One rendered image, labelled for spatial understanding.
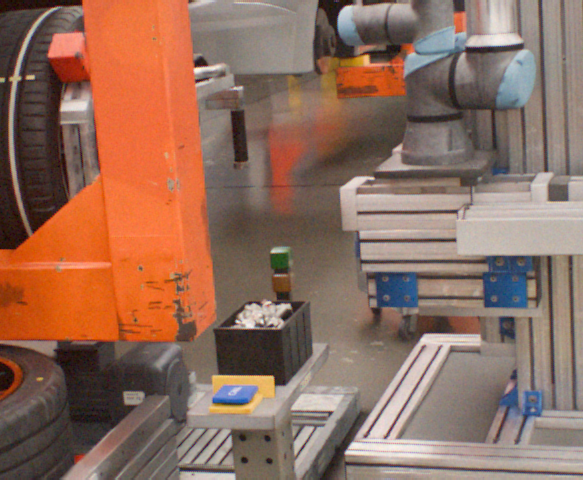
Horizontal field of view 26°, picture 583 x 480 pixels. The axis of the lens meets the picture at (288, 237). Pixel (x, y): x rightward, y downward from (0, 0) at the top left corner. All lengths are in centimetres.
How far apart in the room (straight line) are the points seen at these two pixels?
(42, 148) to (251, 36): 286
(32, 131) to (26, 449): 79
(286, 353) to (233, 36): 325
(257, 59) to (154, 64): 319
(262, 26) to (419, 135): 305
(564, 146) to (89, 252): 102
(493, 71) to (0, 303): 110
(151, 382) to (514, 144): 94
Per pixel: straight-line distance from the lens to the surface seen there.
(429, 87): 257
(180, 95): 249
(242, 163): 314
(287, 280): 263
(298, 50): 572
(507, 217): 248
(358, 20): 235
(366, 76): 663
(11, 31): 298
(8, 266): 265
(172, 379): 284
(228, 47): 556
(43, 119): 281
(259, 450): 248
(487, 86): 252
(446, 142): 258
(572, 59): 271
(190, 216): 251
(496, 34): 252
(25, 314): 265
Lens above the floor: 124
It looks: 12 degrees down
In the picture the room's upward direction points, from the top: 4 degrees counter-clockwise
